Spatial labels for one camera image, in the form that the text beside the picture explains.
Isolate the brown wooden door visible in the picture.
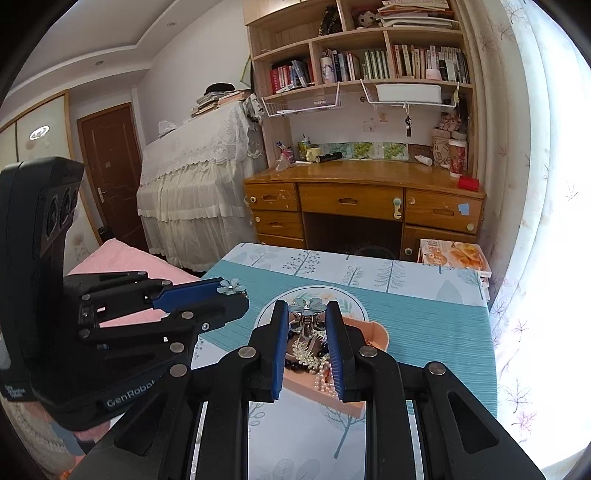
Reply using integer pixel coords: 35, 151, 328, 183
76, 102, 149, 252

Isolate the pink blanket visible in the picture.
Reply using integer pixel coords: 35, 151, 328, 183
65, 239, 200, 326

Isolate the silver rhinestone leaf brooch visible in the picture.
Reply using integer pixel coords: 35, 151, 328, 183
288, 339, 331, 366

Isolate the stack of papers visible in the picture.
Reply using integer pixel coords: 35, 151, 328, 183
376, 0, 455, 28

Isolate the long white pearl necklace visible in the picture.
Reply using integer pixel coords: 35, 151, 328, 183
308, 357, 341, 398

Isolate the blue flower hair clip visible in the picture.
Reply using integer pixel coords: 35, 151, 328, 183
216, 278, 250, 298
288, 298, 328, 340

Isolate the sliding wardrobe door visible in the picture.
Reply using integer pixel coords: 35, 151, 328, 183
0, 91, 103, 259

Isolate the stack of books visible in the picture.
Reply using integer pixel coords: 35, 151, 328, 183
191, 90, 252, 121

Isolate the tree print tablecloth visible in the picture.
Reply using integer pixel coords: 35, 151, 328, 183
191, 242, 499, 480

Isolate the leaf print curtain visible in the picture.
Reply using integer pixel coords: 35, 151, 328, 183
462, 0, 591, 467

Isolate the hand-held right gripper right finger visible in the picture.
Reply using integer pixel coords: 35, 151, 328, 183
325, 302, 548, 480

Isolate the green picture strip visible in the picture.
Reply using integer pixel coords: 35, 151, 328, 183
344, 142, 409, 160

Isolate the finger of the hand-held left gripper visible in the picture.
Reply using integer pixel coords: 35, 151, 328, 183
65, 272, 230, 315
78, 294, 250, 352

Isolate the red patterned jar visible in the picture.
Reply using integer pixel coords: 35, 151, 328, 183
448, 140, 468, 178

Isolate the pink jewelry box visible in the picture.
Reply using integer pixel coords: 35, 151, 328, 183
277, 316, 391, 418

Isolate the white wire basket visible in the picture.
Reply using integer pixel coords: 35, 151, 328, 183
261, 82, 342, 118
360, 78, 462, 112

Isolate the wooden desk with drawers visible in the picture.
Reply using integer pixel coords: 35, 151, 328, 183
244, 159, 488, 264

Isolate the snack box on table edge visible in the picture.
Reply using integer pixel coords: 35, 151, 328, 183
418, 239, 492, 278

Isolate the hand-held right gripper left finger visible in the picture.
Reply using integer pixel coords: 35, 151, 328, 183
69, 300, 289, 480

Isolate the wooden bookshelf hutch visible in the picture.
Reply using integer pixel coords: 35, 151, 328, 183
242, 0, 476, 167

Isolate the row of shelf books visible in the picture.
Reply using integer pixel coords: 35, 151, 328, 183
270, 44, 472, 93

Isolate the lace covered piano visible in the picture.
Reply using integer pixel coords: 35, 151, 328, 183
137, 99, 269, 273

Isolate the white plastic container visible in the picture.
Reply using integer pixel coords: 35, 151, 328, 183
375, 83, 445, 104

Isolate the black bead bracelet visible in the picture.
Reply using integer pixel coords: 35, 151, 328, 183
287, 330, 326, 376

